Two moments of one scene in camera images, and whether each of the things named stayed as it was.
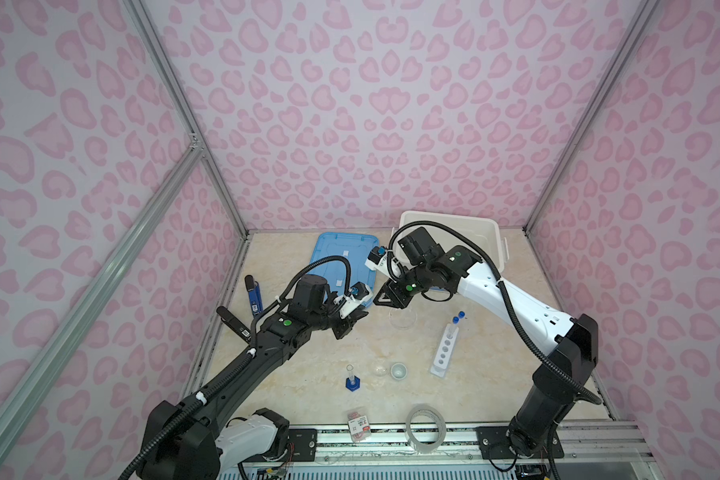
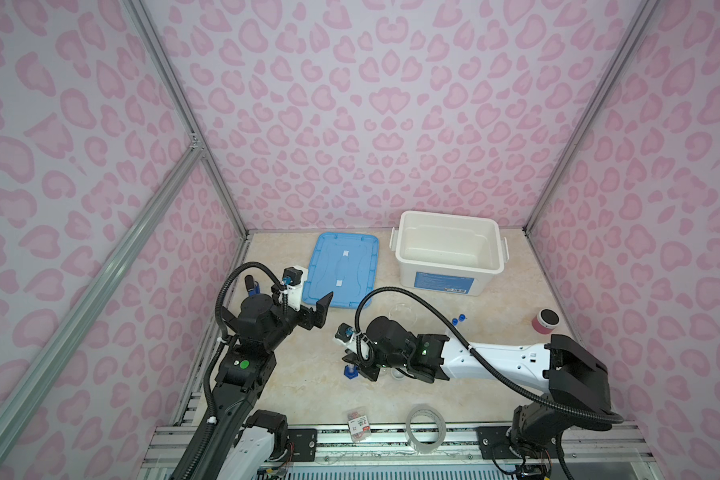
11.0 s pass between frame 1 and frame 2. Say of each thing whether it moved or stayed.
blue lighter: stayed
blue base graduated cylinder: moved
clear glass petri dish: stayed
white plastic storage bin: stayed
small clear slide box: stayed
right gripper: moved
